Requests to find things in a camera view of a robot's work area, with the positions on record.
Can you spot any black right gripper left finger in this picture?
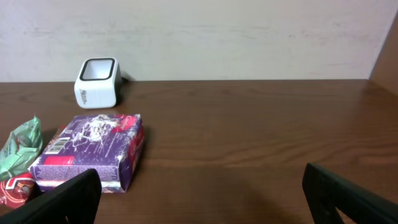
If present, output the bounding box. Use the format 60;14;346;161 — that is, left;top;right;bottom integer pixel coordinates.
1;169;101;224

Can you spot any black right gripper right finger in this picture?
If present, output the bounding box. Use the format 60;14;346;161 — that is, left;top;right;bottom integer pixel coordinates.
302;163;397;223

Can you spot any red-brown candy bar wrapper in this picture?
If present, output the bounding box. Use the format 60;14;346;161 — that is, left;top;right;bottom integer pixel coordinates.
0;124;68;210

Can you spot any purple snack box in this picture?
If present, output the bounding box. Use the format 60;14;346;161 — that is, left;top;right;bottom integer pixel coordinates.
28;114;144;193

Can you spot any teal snack packet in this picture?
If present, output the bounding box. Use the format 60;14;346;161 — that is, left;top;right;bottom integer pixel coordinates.
1;116;43;181

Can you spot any white barcode scanner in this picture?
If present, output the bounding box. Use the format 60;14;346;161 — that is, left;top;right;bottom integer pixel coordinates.
74;57;122;109

